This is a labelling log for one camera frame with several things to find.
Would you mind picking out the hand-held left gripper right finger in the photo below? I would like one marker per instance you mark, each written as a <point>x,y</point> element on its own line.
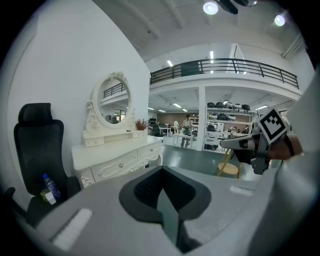
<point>220,212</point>

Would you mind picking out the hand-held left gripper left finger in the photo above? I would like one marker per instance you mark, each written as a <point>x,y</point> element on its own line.
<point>105,215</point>

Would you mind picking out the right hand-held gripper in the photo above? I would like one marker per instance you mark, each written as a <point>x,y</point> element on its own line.
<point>271,125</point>

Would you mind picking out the white desk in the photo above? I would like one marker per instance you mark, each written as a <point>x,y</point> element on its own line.
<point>110,155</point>

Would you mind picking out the small white dresser drawer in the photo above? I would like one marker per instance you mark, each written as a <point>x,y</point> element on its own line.
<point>138,134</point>
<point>94,142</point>

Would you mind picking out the person's right forearm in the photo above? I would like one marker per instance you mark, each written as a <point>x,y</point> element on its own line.
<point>280,151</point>

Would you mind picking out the wide white dresser drawer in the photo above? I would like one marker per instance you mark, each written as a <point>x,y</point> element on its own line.
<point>113,166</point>

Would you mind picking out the short carved dresser drawer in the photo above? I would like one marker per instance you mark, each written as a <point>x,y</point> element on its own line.
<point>148,150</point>

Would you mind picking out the round wooden stool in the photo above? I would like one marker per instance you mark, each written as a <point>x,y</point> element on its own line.
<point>228,170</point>

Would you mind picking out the white shelving rack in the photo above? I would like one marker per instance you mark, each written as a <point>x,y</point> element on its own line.
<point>220,125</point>

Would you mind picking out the white work table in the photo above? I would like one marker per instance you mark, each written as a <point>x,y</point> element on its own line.
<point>183,136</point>

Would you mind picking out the small green white packet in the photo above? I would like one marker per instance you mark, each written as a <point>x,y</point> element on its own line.
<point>48,196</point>

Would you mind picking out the clear blue water bottle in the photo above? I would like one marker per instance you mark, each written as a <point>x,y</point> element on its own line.
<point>51,186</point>

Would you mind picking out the small black swivel chair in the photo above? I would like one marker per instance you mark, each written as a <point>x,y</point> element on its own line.
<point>156,130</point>

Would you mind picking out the black balcony railing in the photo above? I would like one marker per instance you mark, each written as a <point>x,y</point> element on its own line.
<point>225,65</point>

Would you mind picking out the black mesh office chair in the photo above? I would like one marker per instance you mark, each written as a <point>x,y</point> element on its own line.
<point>37,150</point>

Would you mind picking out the red-brown artificial plant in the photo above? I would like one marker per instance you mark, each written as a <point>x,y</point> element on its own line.
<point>141,124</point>

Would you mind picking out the round white framed mirror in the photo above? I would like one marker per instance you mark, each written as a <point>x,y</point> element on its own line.
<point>115,102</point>

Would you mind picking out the round ceiling lamp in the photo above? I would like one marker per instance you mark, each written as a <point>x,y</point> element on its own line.
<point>279,20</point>
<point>210,8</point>

